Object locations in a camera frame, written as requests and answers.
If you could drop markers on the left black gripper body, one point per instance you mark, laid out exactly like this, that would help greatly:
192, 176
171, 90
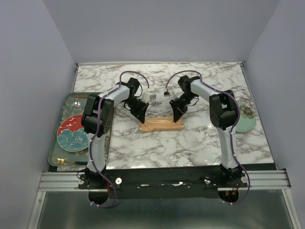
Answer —
134, 103

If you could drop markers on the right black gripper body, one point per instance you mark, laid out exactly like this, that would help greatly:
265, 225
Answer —
184, 99

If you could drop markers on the peach cloth napkin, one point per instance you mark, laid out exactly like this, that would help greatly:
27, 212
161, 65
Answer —
161, 124

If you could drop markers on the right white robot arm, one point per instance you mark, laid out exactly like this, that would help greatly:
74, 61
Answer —
224, 115

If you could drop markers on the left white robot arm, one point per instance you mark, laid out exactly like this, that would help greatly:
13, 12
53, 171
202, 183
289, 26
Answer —
97, 121

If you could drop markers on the silver metal spoon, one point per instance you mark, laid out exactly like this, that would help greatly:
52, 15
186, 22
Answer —
77, 104

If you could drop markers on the floral teal serving tray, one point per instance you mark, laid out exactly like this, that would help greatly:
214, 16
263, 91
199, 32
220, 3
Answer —
68, 110

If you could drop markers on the mint green floral plate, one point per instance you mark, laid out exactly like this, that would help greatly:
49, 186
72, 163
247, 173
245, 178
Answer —
247, 119

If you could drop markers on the red and teal plate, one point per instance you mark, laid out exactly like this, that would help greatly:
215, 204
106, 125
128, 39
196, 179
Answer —
71, 136

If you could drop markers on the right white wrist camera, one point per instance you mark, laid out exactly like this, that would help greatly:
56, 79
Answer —
170, 93

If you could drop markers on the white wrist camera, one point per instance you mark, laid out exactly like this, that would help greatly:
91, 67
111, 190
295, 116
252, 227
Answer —
170, 93
148, 94

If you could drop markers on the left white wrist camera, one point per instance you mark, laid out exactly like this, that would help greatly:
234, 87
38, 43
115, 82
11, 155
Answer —
148, 94

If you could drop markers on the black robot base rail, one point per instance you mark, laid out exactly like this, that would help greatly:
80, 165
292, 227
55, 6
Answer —
162, 183

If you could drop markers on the gold fork green handle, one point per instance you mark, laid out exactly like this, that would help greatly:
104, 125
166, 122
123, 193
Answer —
61, 161

